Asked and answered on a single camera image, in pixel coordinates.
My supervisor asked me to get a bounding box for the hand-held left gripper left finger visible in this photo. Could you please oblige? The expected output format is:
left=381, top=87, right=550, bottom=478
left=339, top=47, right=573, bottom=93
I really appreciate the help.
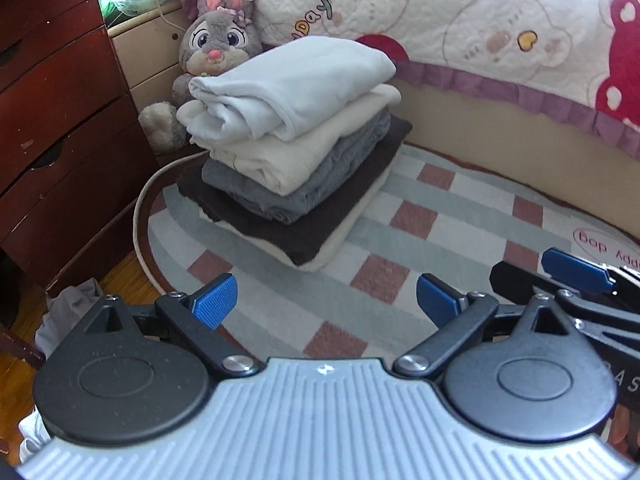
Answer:
left=70, top=273, right=260, bottom=378

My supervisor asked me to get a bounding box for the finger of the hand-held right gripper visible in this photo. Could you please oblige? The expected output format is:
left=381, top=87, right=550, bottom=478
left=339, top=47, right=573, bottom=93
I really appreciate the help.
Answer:
left=541, top=247, right=640, bottom=297
left=490, top=261, right=640, bottom=322

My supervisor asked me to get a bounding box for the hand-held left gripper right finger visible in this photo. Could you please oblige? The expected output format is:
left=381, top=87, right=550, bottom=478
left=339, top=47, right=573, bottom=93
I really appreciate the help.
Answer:
left=392, top=274, right=583, bottom=378

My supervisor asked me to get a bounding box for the white T-shirt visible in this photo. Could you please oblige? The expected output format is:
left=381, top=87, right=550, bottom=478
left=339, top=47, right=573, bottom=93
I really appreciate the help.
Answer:
left=189, top=36, right=397, bottom=142

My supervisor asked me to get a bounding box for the checked round rug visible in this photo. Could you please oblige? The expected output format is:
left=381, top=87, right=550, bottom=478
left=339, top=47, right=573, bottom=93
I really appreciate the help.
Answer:
left=132, top=142, right=640, bottom=461

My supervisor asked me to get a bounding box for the dark brown folded garment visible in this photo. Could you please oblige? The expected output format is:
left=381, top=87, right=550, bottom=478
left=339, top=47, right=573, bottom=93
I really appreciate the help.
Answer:
left=177, top=115, right=413, bottom=267

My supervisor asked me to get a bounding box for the crumpled grey garment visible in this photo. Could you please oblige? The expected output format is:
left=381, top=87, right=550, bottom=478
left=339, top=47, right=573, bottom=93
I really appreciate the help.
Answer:
left=34, top=277, right=104, bottom=361

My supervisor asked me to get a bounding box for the grey folded garment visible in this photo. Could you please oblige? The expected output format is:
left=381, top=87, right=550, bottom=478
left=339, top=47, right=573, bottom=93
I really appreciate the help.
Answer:
left=201, top=110, right=393, bottom=226

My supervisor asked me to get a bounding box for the cream folded sweater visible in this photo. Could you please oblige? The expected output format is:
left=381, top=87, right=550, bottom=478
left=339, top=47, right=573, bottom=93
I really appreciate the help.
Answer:
left=176, top=84, right=403, bottom=197

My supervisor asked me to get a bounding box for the wooden chair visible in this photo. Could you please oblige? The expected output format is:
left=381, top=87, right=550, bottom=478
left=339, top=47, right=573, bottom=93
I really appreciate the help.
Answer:
left=0, top=332, right=47, bottom=372

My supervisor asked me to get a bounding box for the crumpled white garment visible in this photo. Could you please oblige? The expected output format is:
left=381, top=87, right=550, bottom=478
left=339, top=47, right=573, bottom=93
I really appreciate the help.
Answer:
left=19, top=407, right=52, bottom=456

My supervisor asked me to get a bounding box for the red-brown wooden drawer cabinet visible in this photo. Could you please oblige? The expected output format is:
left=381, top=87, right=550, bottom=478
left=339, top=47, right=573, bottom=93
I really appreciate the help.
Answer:
left=0, top=0, right=153, bottom=288

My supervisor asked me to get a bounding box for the cream nightstand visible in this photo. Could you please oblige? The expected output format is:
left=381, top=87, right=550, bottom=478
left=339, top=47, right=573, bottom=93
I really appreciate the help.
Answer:
left=107, top=2, right=198, bottom=111

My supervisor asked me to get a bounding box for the grey plush bunny toy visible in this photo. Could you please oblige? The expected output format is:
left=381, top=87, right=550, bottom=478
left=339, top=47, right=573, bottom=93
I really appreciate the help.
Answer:
left=139, top=0, right=267, bottom=155

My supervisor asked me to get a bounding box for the quilted bed cover purple ruffle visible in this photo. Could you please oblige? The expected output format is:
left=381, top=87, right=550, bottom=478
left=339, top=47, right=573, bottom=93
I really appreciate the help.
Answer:
left=252, top=0, right=640, bottom=161

